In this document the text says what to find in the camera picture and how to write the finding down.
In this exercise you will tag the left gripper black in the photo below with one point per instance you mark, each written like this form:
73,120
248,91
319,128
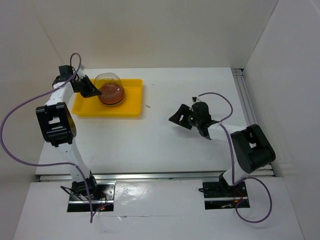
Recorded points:
91,90

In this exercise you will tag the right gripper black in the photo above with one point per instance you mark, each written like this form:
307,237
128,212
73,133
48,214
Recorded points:
185,110

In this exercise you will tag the grey translucent plate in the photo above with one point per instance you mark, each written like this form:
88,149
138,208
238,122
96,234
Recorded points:
111,93
106,78

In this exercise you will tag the green plate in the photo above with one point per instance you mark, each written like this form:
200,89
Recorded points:
115,104

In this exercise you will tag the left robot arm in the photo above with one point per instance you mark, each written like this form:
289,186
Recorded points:
58,127

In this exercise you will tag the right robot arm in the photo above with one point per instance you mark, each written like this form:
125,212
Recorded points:
249,148

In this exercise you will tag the yellow plastic bin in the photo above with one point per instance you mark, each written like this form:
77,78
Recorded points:
130,108

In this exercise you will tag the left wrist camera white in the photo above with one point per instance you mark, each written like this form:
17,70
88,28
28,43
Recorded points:
80,72

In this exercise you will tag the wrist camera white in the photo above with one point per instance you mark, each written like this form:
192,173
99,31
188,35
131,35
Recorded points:
80,72
196,99

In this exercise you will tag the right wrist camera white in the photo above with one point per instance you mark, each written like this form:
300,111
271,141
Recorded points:
196,99

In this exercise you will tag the aluminium rail right side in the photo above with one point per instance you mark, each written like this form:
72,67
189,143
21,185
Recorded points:
249,113

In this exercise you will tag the aluminium rail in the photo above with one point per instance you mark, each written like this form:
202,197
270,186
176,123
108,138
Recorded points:
249,113
138,176

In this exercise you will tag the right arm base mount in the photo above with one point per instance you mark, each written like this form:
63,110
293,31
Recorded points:
215,198

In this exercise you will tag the aluminium rail front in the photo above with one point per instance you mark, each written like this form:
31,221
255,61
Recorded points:
138,176

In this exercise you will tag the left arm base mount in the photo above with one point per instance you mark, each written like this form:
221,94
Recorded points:
102,201

